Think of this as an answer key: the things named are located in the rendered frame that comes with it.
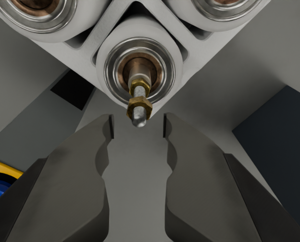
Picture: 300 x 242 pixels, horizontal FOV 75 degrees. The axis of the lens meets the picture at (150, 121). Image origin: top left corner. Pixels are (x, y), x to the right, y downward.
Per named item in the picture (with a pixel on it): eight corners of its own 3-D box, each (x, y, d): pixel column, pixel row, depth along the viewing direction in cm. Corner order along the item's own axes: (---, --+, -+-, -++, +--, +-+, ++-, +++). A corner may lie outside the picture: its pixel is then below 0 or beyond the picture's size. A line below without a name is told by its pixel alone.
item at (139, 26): (131, 0, 32) (123, 1, 17) (176, 34, 36) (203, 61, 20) (105, 50, 37) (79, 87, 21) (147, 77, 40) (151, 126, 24)
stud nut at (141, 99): (146, 120, 15) (147, 126, 14) (125, 115, 15) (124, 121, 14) (154, 98, 14) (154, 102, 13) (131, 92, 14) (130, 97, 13)
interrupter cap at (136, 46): (127, 18, 18) (127, 19, 18) (189, 63, 21) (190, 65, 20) (92, 83, 21) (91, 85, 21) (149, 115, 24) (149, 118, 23)
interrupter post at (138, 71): (136, 57, 20) (135, 67, 17) (155, 70, 21) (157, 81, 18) (124, 77, 21) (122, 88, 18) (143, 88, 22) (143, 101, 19)
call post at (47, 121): (101, 79, 47) (51, 184, 21) (85, 100, 49) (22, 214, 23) (75, 60, 44) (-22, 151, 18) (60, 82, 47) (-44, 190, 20)
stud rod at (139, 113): (143, 87, 19) (144, 129, 13) (133, 84, 19) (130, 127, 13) (145, 77, 19) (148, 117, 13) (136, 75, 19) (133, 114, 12)
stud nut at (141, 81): (145, 99, 18) (145, 102, 18) (128, 94, 18) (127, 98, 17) (151, 79, 17) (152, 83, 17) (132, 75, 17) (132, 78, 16)
